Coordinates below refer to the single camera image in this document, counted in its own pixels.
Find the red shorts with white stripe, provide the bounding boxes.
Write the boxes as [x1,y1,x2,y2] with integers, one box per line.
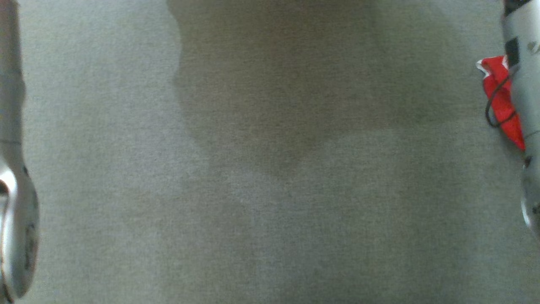
[476,55,526,152]

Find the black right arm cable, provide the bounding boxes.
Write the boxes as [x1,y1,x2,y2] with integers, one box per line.
[484,65,518,128]

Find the grey fabric sofa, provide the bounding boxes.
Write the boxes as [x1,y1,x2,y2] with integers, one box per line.
[0,0,540,304]

